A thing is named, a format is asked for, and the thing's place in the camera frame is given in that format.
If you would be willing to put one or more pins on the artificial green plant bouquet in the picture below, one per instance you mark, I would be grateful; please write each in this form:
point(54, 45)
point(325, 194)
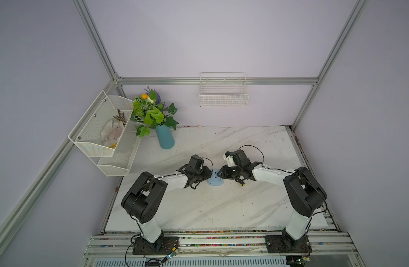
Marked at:
point(150, 112)

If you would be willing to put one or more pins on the brown twigs in shelf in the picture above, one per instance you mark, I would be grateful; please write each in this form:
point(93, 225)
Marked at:
point(120, 117)

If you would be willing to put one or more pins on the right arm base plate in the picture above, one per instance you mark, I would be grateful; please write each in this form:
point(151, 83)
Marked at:
point(281, 244)

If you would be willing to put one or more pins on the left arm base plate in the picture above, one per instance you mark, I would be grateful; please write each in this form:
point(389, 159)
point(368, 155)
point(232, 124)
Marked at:
point(162, 246)

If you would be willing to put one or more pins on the teal vase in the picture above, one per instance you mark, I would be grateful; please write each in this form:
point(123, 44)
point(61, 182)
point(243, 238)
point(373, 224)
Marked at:
point(165, 137)

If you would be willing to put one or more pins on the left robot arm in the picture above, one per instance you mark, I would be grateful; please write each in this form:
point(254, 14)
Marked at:
point(142, 200)

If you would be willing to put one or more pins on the white wire wall basket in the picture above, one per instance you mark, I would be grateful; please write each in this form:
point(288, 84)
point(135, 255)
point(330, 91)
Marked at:
point(223, 89)

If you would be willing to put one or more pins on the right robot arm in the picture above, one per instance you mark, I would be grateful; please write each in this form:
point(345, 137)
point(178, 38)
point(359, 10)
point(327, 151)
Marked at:
point(304, 192)

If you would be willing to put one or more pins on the white two-tier mesh shelf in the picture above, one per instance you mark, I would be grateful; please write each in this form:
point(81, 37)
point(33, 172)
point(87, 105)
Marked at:
point(86, 135)

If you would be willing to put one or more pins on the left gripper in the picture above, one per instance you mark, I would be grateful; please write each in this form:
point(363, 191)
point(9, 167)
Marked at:
point(208, 174)

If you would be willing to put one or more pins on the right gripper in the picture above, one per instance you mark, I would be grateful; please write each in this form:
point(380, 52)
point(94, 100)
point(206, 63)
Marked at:
point(224, 174)

